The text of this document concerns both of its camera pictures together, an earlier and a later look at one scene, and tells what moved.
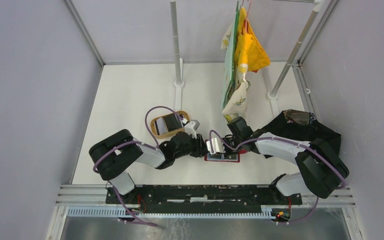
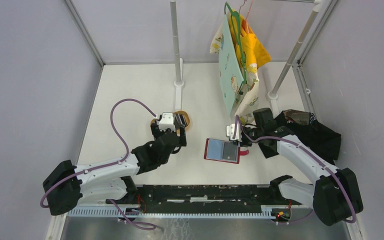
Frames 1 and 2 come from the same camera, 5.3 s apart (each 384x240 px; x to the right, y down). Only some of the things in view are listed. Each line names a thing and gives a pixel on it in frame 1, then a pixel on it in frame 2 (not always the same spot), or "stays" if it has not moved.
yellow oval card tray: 173,133 stays
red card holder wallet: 232,158 stays
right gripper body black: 232,144 → 253,133
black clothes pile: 302,125 stays
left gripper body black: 194,148 → 156,131
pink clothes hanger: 247,14 stays
